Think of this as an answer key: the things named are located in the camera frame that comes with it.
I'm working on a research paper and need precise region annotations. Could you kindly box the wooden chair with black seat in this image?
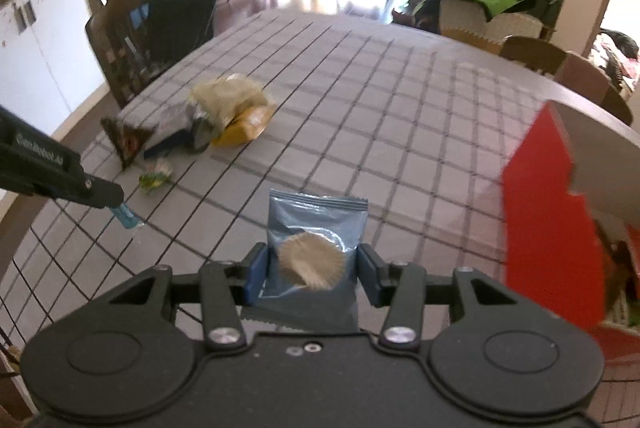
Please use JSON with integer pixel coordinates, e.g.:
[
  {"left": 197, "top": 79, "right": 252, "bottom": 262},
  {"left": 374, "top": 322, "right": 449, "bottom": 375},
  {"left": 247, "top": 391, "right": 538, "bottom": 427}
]
[{"left": 84, "top": 0, "right": 222, "bottom": 110}]

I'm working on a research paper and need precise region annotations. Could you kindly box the white and yellow covered armchair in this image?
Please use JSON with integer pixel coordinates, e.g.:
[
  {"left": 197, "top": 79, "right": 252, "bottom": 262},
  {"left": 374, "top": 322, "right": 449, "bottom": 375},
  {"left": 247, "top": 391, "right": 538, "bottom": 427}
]
[{"left": 439, "top": 0, "right": 547, "bottom": 55}]

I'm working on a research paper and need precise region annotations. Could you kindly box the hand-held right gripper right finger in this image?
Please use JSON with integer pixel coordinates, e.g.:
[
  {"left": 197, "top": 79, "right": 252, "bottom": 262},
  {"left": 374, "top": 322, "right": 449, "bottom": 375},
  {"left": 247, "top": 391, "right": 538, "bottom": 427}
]
[{"left": 357, "top": 243, "right": 520, "bottom": 351}]

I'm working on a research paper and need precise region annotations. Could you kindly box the tan chair back cushion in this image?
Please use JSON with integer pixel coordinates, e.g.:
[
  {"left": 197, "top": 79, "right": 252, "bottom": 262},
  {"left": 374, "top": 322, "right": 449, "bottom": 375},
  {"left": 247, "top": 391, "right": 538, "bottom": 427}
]
[{"left": 554, "top": 52, "right": 622, "bottom": 105}]

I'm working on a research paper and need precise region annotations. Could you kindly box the white cabinet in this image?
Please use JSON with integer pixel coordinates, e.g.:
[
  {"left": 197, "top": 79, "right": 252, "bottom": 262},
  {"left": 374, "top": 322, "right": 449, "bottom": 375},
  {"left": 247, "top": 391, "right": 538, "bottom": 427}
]
[{"left": 0, "top": 0, "right": 109, "bottom": 135}]

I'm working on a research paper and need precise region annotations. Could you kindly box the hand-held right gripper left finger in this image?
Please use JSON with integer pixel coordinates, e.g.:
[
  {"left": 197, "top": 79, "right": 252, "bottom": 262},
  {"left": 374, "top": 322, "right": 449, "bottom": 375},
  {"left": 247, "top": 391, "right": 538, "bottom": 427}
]
[{"left": 107, "top": 242, "right": 271, "bottom": 351}]

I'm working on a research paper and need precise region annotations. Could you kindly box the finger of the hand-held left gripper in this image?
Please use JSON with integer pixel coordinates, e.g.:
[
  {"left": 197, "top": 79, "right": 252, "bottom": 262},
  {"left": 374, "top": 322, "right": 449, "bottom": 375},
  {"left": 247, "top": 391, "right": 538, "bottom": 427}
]
[{"left": 85, "top": 175, "right": 139, "bottom": 230}]

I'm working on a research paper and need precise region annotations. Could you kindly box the white milk tablet packet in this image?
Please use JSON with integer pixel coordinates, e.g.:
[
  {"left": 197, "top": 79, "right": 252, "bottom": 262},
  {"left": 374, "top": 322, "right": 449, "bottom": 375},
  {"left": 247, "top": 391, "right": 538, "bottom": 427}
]
[{"left": 144, "top": 105, "right": 213, "bottom": 160}]

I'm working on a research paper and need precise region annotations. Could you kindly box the cream crinkled snack bag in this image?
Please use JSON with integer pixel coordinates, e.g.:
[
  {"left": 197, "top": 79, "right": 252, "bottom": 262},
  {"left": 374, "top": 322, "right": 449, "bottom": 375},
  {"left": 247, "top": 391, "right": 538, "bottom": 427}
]
[{"left": 189, "top": 76, "right": 271, "bottom": 130}]

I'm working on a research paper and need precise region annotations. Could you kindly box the yellow snack packet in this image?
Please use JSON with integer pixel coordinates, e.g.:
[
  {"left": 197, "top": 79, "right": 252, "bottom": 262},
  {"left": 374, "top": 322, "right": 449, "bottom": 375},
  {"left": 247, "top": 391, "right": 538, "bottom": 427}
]
[{"left": 210, "top": 105, "right": 277, "bottom": 147}]

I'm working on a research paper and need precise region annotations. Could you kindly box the blue-grey cookie packet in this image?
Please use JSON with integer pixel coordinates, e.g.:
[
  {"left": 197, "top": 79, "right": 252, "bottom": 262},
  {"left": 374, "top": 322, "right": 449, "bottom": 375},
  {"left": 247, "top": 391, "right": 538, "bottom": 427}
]
[{"left": 254, "top": 189, "right": 370, "bottom": 330}]

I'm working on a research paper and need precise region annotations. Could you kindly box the wooden dining chair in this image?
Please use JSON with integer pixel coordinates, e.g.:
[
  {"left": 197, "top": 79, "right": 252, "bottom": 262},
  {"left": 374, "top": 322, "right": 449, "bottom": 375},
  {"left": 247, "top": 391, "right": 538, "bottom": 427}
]
[{"left": 499, "top": 36, "right": 634, "bottom": 127}]

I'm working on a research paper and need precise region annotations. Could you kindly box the dark red snack packet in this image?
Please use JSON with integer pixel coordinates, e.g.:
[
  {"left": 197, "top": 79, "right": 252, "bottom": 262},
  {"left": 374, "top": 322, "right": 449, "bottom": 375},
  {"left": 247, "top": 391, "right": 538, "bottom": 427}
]
[{"left": 100, "top": 115, "right": 157, "bottom": 170}]

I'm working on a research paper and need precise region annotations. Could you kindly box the black garment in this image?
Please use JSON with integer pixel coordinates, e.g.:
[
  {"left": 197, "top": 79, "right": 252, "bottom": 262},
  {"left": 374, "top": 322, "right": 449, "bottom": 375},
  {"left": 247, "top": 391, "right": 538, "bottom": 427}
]
[{"left": 139, "top": 0, "right": 222, "bottom": 68}]

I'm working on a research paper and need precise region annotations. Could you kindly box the red cardboard box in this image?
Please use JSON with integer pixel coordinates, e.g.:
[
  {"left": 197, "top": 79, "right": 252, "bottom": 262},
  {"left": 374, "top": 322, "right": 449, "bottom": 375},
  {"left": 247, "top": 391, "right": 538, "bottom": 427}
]
[{"left": 501, "top": 100, "right": 640, "bottom": 345}]

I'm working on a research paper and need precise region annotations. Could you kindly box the small green candy wrapper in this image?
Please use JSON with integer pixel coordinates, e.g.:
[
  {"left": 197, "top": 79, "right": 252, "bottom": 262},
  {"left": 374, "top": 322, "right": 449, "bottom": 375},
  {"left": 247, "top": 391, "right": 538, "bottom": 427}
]
[{"left": 138, "top": 158, "right": 174, "bottom": 195}]

